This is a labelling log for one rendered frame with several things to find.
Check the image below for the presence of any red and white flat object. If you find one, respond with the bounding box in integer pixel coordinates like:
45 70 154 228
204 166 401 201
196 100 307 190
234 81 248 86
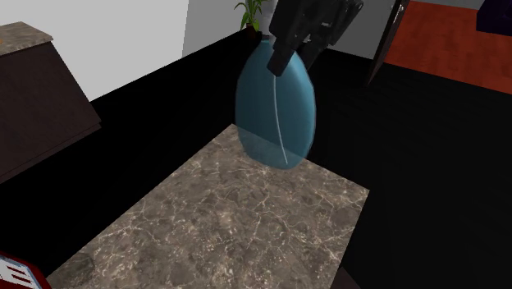
0 250 53 289

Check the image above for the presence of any dark brown door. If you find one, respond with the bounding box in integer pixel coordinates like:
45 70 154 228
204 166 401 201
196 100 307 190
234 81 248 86
365 0 412 87

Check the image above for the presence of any dark cabinet with marble top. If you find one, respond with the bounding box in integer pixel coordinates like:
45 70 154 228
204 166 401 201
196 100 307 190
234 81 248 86
0 21 103 186

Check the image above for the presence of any green potted plant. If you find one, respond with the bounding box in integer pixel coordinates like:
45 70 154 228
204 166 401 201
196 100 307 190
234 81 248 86
233 0 270 39

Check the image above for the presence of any dark purple sofa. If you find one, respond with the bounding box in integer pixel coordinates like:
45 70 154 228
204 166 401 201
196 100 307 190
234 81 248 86
475 0 512 38

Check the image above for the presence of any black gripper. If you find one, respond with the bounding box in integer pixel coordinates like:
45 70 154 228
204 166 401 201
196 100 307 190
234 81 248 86
266 0 365 77

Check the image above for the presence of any blue spray bottle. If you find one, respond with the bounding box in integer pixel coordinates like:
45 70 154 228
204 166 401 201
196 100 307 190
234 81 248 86
234 34 318 171

